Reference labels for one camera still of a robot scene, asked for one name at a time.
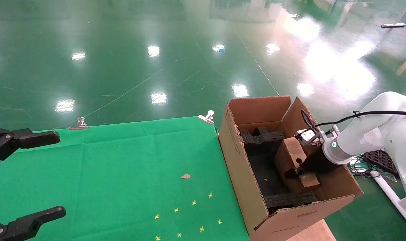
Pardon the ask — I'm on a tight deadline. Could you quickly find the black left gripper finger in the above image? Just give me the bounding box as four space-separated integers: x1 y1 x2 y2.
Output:
0 127 60 172
0 206 66 241

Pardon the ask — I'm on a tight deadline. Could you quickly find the green bag with wires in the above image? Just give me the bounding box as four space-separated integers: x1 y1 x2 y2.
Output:
348 155 398 183

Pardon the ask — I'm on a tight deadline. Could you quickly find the small brown cardboard box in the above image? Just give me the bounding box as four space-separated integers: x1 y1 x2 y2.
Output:
274 136 321 193

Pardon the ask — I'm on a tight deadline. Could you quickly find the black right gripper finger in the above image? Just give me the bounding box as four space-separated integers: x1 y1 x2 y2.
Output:
285 165 306 180

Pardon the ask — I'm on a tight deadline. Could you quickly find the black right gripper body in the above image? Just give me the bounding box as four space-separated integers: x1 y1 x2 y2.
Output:
302 147 339 174

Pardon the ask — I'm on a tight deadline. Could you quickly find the large open cardboard carton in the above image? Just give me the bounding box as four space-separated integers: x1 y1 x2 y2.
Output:
218 96 363 241

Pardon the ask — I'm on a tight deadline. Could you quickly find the green cloth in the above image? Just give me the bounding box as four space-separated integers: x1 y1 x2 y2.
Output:
0 116 251 241

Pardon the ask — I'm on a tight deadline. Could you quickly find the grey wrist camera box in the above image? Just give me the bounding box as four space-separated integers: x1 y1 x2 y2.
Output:
296 129 316 141

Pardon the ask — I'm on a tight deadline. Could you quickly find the grey metal camera bracket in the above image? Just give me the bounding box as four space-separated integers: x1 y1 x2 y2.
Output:
310 130 331 147

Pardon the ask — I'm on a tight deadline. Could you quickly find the silver binder clip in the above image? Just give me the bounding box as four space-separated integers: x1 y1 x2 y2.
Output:
69 117 90 130
198 110 215 125

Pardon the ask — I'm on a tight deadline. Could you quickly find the thick black sleeved cable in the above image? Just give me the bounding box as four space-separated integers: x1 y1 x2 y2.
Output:
300 109 406 135

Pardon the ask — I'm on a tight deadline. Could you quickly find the white pipe frame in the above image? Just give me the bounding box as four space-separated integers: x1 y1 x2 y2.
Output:
371 171 406 233

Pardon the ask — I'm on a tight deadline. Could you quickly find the black foam block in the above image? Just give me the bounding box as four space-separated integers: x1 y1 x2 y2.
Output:
239 126 286 155

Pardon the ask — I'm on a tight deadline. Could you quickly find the black plastic grid tray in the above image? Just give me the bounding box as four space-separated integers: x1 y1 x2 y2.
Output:
362 150 400 178

